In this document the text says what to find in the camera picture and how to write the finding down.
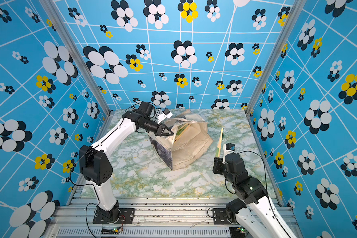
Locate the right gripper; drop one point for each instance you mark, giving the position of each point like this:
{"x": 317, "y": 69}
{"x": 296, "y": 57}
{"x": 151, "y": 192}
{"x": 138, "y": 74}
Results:
{"x": 218, "y": 163}

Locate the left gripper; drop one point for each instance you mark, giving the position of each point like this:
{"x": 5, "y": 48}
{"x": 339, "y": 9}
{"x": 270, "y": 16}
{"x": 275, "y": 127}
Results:
{"x": 161, "y": 129}

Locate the beige canvas tote bag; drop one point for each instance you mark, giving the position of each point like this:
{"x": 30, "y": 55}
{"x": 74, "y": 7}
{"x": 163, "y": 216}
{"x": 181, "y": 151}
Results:
{"x": 192, "y": 144}

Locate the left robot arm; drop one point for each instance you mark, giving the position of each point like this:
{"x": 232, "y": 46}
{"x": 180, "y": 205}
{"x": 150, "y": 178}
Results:
{"x": 94, "y": 162}

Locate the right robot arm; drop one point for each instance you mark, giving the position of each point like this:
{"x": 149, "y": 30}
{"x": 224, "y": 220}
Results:
{"x": 254, "y": 210}

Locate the right circuit board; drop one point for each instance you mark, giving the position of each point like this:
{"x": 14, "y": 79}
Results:
{"x": 237, "y": 232}

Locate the circuit board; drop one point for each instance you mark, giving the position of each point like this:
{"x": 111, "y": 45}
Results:
{"x": 105, "y": 231}
{"x": 237, "y": 232}

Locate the left circuit board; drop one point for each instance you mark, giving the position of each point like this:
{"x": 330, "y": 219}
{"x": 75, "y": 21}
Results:
{"x": 105, "y": 231}

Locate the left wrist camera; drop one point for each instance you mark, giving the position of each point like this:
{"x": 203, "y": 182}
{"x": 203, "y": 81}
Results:
{"x": 163, "y": 114}

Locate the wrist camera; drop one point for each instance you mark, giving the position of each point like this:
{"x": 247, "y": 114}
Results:
{"x": 228, "y": 148}
{"x": 163, "y": 114}

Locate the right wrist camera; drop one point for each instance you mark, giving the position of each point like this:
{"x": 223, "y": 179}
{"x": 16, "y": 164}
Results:
{"x": 228, "y": 148}

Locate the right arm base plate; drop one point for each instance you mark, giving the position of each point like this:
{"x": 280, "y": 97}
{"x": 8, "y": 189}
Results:
{"x": 223, "y": 216}

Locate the aluminium frame rail base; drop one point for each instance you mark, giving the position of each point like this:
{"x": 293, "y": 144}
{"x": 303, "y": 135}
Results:
{"x": 153, "y": 218}

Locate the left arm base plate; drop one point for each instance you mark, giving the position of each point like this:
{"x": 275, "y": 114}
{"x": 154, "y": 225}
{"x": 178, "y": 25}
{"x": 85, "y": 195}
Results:
{"x": 116, "y": 216}

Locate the left aluminium corner post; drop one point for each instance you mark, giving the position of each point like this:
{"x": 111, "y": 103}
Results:
{"x": 51, "y": 11}

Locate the aluminium corner post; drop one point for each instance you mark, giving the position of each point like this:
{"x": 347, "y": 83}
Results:
{"x": 51, "y": 11}
{"x": 275, "y": 53}

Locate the right aluminium corner post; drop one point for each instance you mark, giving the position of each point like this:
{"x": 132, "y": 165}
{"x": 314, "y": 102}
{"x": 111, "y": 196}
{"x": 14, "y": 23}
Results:
{"x": 275, "y": 53}

